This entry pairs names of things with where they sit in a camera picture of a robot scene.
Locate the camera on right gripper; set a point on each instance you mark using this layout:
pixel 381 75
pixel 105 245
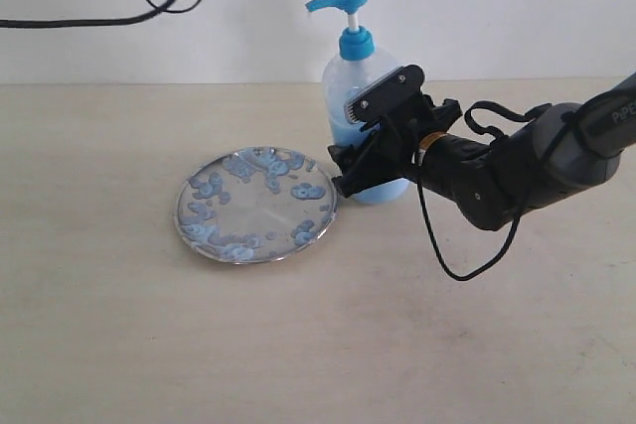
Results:
pixel 381 97

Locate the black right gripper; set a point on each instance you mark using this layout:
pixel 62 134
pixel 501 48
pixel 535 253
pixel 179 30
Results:
pixel 366 168

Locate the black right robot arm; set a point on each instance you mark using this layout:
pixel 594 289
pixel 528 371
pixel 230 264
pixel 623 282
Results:
pixel 492 162

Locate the blue pump soap bottle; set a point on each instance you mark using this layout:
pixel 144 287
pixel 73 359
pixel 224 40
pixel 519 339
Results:
pixel 358 63

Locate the round metal plate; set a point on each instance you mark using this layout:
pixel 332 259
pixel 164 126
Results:
pixel 255 205

